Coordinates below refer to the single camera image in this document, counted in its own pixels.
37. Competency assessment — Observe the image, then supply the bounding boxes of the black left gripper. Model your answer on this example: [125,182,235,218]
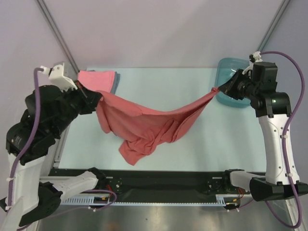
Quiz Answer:
[51,79,103,135]

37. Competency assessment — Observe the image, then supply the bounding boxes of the red t shirt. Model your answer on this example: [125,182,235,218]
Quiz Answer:
[96,88,218,165]

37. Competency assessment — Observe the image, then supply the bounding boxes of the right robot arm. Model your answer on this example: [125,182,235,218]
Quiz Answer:
[218,62,308,201]

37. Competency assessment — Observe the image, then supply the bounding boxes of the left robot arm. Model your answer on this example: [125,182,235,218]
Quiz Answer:
[0,85,106,231]

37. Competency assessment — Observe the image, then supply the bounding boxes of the folded pink t shirt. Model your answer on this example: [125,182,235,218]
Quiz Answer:
[77,71,116,92]

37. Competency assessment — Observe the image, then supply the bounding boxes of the teal plastic basin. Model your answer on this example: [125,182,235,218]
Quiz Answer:
[215,58,250,108]

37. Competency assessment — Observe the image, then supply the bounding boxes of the folded grey t shirt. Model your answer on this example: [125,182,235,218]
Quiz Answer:
[86,71,120,94]

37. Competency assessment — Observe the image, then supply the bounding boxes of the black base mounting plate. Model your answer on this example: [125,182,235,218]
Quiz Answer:
[48,168,253,204]

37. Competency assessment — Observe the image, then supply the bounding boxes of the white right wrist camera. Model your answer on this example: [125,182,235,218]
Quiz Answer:
[248,51,263,70]

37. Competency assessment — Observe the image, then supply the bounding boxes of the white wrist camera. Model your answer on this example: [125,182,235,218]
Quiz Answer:
[248,51,263,70]
[40,62,77,92]

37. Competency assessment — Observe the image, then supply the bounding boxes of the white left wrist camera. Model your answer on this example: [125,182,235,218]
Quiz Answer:
[40,62,77,92]

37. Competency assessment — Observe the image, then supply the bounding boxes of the aluminium front rail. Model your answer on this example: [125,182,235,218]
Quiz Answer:
[38,120,308,200]

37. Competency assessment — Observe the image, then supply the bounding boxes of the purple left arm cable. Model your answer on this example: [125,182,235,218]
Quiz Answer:
[4,67,118,212]

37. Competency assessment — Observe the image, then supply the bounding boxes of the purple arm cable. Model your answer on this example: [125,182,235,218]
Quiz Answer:
[4,67,118,212]
[226,51,304,228]

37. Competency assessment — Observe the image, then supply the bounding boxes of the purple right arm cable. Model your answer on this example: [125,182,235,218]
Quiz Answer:
[226,51,304,228]

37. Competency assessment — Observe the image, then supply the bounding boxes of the left aluminium corner post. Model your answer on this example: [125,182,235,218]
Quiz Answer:
[34,0,79,73]

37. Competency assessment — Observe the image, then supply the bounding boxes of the aluminium corner post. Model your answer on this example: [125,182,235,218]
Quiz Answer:
[248,0,291,54]
[34,0,79,73]

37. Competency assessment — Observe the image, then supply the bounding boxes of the right aluminium corner post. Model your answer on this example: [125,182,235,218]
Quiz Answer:
[248,0,291,54]

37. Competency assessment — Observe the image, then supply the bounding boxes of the grey slotted cable duct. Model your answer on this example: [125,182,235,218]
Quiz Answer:
[60,194,240,209]

